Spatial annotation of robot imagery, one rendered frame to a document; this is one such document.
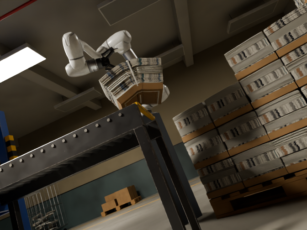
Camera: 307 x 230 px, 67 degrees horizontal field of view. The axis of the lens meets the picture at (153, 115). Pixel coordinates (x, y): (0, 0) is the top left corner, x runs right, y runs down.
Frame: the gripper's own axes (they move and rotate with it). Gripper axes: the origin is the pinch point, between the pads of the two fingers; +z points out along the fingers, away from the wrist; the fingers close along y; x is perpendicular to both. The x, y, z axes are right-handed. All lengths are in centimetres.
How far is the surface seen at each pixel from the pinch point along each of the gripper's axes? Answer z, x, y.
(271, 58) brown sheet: 91, 17, 36
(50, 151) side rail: -53, 28, 58
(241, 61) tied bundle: 78, 6, 29
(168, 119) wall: 142, -681, -91
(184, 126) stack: 32, -28, 56
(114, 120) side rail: -17, 38, 54
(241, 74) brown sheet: 75, 5, 37
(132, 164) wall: -32, -728, 24
